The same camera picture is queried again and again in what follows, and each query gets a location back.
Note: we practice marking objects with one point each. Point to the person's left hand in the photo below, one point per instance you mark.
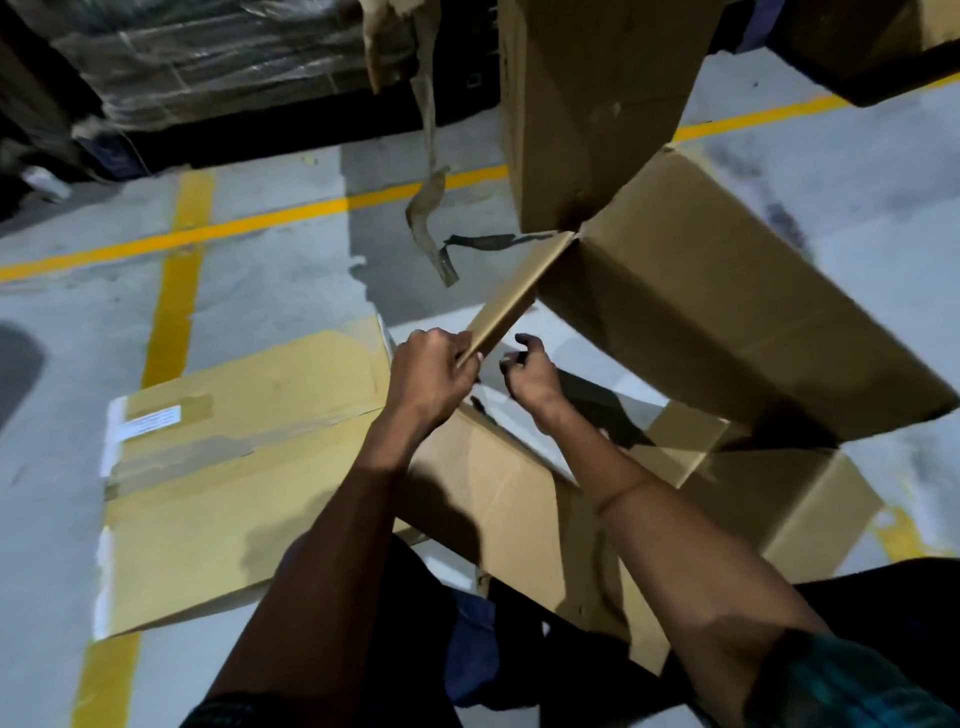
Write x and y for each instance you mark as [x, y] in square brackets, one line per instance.
[427, 382]

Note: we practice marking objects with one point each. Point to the person's right hand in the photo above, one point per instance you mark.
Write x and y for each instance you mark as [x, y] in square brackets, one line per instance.
[536, 382]

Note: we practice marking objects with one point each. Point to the small carton with blue tape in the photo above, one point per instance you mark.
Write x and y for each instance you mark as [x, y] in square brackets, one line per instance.
[712, 300]

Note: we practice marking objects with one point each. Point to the brown cardboard box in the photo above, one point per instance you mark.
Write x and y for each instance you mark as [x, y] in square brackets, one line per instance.
[941, 19]

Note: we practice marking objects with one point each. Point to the person's right forearm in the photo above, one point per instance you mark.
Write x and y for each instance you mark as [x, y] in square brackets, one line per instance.
[675, 555]

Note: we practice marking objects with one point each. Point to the person's left forearm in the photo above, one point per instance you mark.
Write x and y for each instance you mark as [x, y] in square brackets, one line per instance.
[330, 585]

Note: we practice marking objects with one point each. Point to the person's blue jeans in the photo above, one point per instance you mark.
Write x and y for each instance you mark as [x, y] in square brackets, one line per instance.
[472, 645]

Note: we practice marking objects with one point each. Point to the upright brown cardboard sheet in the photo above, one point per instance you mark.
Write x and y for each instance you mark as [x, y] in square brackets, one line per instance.
[585, 112]

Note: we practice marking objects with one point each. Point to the stacks of cartons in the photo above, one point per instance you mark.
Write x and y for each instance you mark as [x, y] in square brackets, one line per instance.
[187, 60]
[30, 112]

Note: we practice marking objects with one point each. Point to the hanging brown tape strip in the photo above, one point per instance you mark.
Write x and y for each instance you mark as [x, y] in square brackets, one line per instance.
[427, 210]

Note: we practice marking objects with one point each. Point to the large yellowish taped carton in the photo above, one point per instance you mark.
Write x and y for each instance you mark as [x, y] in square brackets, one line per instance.
[225, 525]

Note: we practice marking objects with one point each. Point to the small bluish block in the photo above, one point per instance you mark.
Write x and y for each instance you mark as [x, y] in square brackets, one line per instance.
[761, 22]

